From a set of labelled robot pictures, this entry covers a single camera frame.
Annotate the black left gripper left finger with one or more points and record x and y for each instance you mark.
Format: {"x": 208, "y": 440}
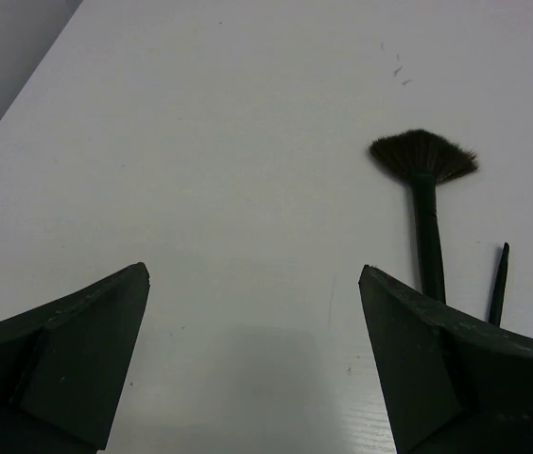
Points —
{"x": 64, "y": 365}

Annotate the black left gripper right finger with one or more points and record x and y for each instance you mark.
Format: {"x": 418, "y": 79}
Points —
{"x": 451, "y": 383}

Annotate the black fan makeup brush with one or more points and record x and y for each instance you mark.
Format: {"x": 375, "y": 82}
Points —
{"x": 424, "y": 160}

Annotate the thin black eyeliner pencil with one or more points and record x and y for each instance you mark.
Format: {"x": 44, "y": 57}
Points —
{"x": 499, "y": 288}

